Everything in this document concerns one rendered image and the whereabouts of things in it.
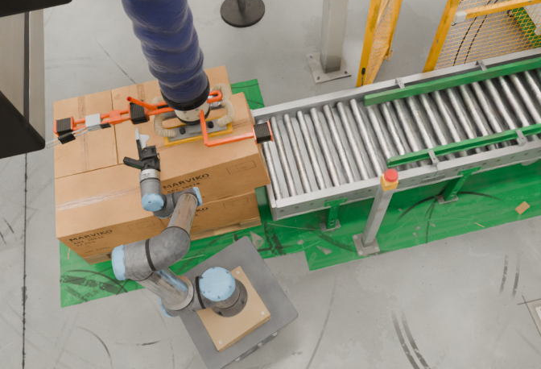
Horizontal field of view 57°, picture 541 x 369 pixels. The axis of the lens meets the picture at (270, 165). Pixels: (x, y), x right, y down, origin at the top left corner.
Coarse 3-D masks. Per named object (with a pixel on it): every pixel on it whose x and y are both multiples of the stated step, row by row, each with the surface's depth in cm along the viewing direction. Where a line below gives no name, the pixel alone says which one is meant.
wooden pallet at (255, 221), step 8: (232, 224) 331; (240, 224) 334; (248, 224) 338; (256, 224) 341; (192, 232) 329; (200, 232) 341; (208, 232) 341; (216, 232) 341; (224, 232) 340; (192, 240) 340; (96, 256) 327; (104, 256) 330
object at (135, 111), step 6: (132, 102) 236; (132, 108) 235; (138, 108) 235; (144, 108) 233; (132, 114) 233; (138, 114) 233; (144, 114) 233; (132, 120) 232; (138, 120) 235; (144, 120) 235
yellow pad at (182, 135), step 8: (208, 120) 245; (216, 120) 244; (168, 128) 244; (176, 128) 243; (184, 128) 243; (208, 128) 242; (216, 128) 242; (224, 128) 242; (232, 128) 242; (176, 136) 241; (184, 136) 241; (192, 136) 241; (200, 136) 241; (168, 144) 240; (176, 144) 241
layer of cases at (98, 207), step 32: (96, 96) 335; (128, 128) 322; (64, 160) 313; (96, 160) 312; (64, 192) 302; (96, 192) 301; (128, 192) 300; (64, 224) 293; (96, 224) 291; (128, 224) 295; (160, 224) 305; (192, 224) 317; (224, 224) 328
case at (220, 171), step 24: (240, 96) 272; (168, 120) 273; (240, 120) 265; (192, 144) 264; (240, 144) 259; (168, 168) 260; (192, 168) 257; (216, 168) 259; (240, 168) 266; (264, 168) 272; (168, 192) 270; (216, 192) 283; (240, 192) 291
